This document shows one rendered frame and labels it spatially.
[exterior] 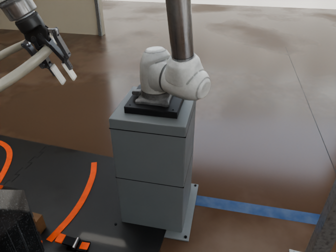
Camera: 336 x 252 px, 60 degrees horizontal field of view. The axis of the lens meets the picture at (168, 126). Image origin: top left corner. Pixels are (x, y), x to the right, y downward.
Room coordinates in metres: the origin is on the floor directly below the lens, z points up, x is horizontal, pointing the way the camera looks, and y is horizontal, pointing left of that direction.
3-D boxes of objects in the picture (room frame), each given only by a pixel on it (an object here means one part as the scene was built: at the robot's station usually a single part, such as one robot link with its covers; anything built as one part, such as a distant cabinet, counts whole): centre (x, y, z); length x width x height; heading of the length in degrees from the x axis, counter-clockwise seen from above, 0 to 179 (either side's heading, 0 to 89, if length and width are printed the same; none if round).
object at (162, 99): (1.41, 0.09, 0.87); 0.22 x 0.18 x 0.06; 78
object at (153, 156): (1.41, 0.07, 0.40); 0.50 x 0.50 x 0.80; 78
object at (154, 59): (1.40, 0.06, 1.00); 0.18 x 0.16 x 0.22; 48
